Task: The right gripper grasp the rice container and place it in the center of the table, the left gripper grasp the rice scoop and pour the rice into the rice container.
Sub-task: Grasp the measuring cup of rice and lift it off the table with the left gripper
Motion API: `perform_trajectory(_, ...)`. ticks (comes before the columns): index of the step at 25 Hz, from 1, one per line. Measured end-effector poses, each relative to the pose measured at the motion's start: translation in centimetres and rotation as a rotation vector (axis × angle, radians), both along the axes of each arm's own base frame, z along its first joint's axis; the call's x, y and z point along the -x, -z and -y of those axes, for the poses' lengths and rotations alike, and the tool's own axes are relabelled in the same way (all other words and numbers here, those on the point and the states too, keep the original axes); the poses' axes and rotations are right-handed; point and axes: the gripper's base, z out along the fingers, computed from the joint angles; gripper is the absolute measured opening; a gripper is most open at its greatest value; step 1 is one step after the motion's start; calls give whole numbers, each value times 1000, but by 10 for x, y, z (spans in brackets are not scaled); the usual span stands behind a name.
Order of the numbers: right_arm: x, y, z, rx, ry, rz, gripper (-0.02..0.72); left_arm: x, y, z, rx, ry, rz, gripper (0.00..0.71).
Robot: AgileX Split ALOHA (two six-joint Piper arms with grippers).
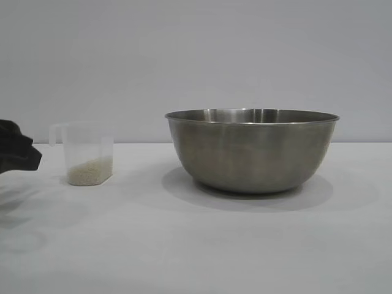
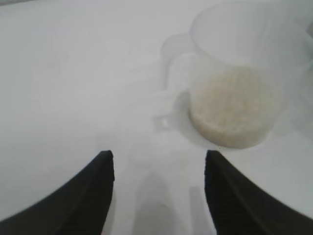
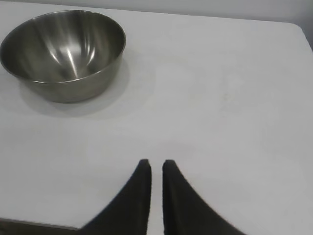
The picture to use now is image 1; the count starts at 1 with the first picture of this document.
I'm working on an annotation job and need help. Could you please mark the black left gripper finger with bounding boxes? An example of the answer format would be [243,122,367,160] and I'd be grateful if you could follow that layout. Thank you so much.
[0,119,34,145]
[0,140,42,175]

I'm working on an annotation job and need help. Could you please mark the translucent plastic measuring cup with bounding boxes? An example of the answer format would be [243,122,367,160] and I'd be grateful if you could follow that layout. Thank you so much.
[48,121,115,186]

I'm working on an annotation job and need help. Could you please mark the white rice grains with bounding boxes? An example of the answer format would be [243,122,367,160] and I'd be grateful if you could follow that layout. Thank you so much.
[67,156,113,186]

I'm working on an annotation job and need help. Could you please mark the stainless steel mixing bowl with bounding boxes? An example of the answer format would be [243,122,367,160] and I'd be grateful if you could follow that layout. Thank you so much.
[164,108,340,194]

